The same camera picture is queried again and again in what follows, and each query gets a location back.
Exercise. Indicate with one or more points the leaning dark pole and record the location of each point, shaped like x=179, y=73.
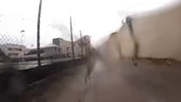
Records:
x=38, y=30

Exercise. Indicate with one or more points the wet grey asphalt road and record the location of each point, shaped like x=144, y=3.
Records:
x=110, y=88

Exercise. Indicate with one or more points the row of utility poles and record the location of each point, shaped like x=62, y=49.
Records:
x=72, y=39

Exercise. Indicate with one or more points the long pale wall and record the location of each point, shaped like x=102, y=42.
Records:
x=163, y=34

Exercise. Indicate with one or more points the group of pale buildings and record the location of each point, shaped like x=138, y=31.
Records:
x=58, y=48

